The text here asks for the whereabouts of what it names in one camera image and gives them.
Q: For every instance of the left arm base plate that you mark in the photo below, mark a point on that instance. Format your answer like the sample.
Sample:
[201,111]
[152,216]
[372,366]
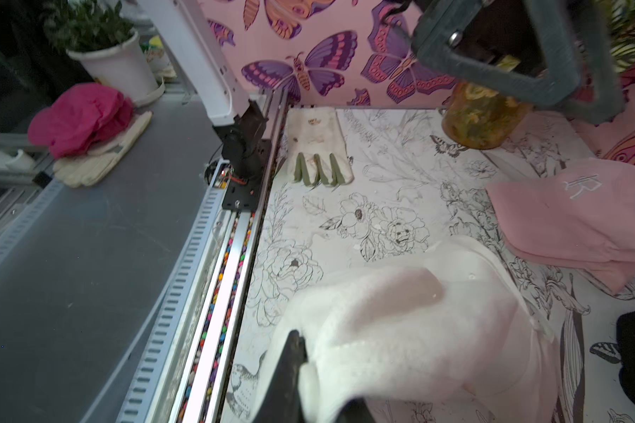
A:
[246,179]

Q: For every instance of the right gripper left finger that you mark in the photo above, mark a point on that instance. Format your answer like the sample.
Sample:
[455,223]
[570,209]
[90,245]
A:
[282,403]

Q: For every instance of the pink cap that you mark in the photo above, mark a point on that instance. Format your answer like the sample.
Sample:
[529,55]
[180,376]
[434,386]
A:
[582,218]

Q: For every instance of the aluminium front rail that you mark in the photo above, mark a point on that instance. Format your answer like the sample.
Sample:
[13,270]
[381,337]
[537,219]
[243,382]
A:
[184,368]

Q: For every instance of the white Colorado cap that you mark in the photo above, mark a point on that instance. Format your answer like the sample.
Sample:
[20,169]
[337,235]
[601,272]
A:
[447,323]

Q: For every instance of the potted plant white pot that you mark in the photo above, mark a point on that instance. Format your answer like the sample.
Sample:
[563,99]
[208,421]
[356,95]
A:
[99,36]

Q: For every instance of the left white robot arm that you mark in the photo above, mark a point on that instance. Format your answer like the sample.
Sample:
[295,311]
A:
[236,118]

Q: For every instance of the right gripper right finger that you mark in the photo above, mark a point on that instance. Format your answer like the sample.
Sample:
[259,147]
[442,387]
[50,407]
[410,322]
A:
[356,411]

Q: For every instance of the magenta cloth outside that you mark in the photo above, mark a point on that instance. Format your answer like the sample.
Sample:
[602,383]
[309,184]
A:
[84,115]

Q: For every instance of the amber vase with flowers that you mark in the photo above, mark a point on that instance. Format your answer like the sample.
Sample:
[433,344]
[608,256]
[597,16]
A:
[480,118]

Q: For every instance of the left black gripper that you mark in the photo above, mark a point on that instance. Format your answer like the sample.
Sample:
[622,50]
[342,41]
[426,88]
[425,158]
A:
[554,55]

